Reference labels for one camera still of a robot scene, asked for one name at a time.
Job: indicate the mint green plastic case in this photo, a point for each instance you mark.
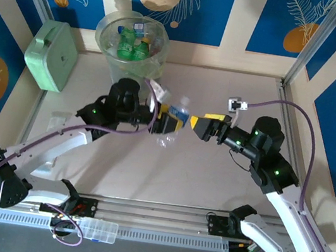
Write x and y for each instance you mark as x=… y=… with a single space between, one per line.
x=52 y=56

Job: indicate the green soda bottle yellow cap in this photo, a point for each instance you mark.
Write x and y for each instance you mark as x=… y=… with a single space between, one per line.
x=141 y=52
x=126 y=47

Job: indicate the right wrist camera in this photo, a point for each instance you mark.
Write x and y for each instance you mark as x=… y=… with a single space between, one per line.
x=237 y=105

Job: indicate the clear plastic organizer box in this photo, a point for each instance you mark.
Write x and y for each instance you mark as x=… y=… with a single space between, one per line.
x=100 y=230

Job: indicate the clear Pepsi bottle blue cap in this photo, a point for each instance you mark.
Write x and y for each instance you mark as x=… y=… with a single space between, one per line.
x=178 y=113

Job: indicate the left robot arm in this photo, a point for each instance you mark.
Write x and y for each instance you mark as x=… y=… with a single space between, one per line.
x=56 y=146

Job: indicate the aluminium mounting rail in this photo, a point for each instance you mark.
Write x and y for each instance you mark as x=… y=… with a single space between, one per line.
x=154 y=215

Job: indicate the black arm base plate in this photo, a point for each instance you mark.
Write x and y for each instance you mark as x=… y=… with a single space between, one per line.
x=89 y=208
x=216 y=224

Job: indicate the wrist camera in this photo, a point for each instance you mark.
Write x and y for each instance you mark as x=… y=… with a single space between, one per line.
x=157 y=89
x=237 y=105

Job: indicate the translucent plastic bin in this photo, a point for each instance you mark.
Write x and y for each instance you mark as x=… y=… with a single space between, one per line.
x=105 y=36

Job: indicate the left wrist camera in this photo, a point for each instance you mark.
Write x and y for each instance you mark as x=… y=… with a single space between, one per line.
x=157 y=89

